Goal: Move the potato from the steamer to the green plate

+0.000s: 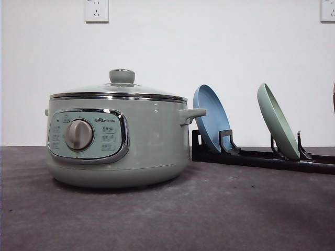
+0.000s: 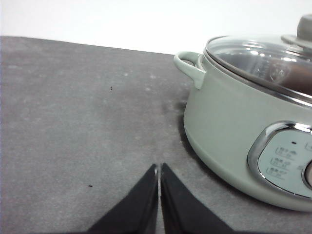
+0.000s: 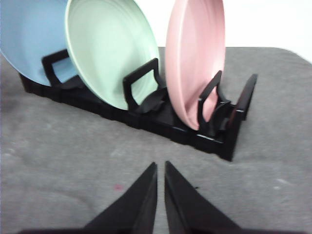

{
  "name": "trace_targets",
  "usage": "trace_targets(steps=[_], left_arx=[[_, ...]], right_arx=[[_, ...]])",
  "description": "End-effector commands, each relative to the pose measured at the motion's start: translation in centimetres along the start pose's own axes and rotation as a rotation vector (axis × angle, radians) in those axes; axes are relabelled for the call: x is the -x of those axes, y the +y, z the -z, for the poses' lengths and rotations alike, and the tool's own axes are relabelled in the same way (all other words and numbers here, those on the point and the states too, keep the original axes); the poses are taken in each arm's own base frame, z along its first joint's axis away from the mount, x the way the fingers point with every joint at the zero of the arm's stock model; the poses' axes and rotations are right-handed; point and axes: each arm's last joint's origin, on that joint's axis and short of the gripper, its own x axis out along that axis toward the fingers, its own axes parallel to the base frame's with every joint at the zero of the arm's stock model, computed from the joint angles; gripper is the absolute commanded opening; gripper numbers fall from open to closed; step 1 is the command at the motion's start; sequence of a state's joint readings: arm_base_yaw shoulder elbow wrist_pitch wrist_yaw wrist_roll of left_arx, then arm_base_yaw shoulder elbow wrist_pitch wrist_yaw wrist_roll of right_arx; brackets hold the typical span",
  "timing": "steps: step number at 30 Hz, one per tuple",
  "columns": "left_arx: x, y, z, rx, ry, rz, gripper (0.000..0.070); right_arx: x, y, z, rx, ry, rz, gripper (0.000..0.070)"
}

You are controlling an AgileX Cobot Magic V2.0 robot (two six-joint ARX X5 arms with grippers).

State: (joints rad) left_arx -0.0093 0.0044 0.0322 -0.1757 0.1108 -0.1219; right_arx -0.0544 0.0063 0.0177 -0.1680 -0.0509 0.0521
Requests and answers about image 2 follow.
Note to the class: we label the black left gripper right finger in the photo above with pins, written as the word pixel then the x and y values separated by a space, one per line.
pixel 183 213

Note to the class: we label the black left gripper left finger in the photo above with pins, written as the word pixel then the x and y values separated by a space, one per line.
pixel 137 213

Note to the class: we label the glass steamer lid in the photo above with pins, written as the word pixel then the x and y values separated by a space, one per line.
pixel 281 62

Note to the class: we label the green electric steamer pot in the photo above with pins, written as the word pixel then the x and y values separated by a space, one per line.
pixel 254 140

